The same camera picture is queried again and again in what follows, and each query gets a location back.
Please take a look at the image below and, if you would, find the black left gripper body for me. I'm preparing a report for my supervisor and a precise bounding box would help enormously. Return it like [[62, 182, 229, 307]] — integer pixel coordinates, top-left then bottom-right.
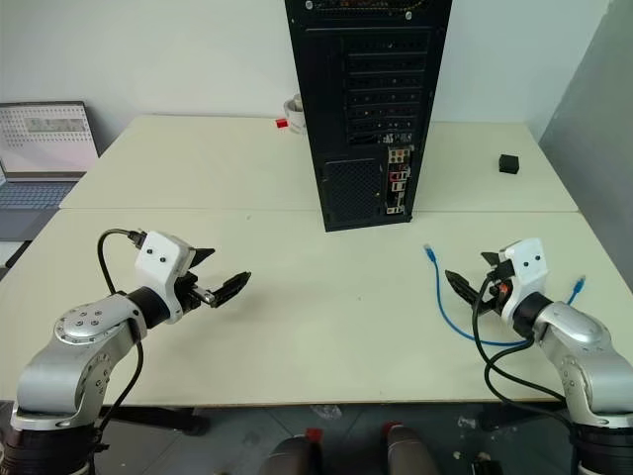
[[172, 269, 219, 315]]

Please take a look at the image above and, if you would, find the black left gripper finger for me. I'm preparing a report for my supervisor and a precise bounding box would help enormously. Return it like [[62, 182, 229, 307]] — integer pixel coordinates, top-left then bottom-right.
[[187, 247, 218, 273], [209, 270, 253, 310]]

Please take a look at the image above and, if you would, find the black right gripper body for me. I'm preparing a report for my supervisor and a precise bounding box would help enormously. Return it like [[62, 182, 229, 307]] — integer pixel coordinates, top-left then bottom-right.
[[477, 259, 516, 319]]

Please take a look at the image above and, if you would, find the black table foot bar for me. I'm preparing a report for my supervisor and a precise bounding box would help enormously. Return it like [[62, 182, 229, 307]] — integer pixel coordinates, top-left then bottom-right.
[[101, 405, 210, 437]]

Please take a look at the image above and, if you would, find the grey partition panel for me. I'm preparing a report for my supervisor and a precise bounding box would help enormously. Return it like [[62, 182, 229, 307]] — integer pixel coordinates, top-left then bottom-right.
[[537, 0, 633, 301]]

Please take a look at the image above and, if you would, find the white tape roll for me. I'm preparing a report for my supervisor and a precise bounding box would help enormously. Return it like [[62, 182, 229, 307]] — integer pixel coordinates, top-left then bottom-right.
[[283, 92, 311, 137]]

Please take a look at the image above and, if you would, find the dark rounded shape red top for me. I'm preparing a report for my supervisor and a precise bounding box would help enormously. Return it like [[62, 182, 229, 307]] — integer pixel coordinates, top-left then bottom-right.
[[383, 421, 437, 475], [260, 427, 326, 475]]

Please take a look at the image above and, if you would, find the grey open laptop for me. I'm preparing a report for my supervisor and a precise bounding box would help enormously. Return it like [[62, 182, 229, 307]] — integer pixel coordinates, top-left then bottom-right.
[[0, 100, 101, 271]]

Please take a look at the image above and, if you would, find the black computer tower case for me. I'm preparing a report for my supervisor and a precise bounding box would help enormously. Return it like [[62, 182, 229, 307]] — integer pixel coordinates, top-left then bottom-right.
[[284, 0, 454, 234]]

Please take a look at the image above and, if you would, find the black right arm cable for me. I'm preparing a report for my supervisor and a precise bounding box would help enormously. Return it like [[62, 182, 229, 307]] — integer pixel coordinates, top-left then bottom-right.
[[470, 274, 581, 449]]

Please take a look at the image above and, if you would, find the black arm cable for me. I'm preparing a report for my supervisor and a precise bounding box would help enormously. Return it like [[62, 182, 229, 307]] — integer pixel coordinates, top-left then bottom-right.
[[470, 274, 581, 449], [93, 228, 149, 449]]

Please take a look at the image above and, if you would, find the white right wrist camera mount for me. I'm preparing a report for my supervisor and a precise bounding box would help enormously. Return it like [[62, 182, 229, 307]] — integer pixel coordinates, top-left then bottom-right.
[[497, 238, 549, 331]]

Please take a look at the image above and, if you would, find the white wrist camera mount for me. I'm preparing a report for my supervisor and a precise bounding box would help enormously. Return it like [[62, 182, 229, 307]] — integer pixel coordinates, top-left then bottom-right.
[[135, 230, 198, 326], [497, 238, 549, 331]]

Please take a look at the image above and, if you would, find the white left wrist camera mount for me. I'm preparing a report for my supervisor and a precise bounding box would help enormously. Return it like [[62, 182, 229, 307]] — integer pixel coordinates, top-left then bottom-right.
[[135, 230, 198, 326]]

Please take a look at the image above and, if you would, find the blue ethernet cable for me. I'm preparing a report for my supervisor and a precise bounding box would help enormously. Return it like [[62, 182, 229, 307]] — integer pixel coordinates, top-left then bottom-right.
[[422, 242, 588, 347]]

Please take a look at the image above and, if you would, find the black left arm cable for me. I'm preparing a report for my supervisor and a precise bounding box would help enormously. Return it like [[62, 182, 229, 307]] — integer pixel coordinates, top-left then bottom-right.
[[93, 228, 149, 449]]

